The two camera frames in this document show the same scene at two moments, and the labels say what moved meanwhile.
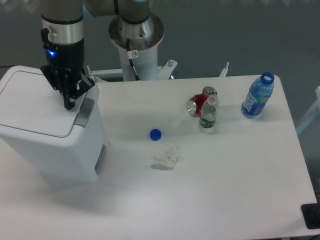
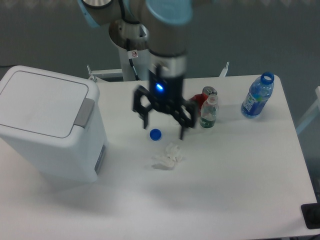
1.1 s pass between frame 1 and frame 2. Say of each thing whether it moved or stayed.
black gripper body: moved
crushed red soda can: stayed
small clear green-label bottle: stayed
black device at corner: stayed
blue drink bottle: stayed
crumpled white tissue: stayed
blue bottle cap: stayed
